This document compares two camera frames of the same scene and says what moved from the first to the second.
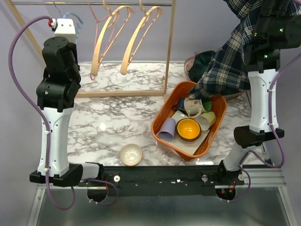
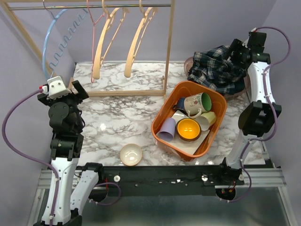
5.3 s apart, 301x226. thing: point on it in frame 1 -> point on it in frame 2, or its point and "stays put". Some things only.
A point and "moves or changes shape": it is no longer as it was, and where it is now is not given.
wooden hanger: (126, 59) moves or changes shape
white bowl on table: (130, 154) stays put
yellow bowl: (188, 129) stays put
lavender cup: (167, 129) stays put
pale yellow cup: (205, 119) stays put
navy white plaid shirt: (227, 72) moves or changes shape
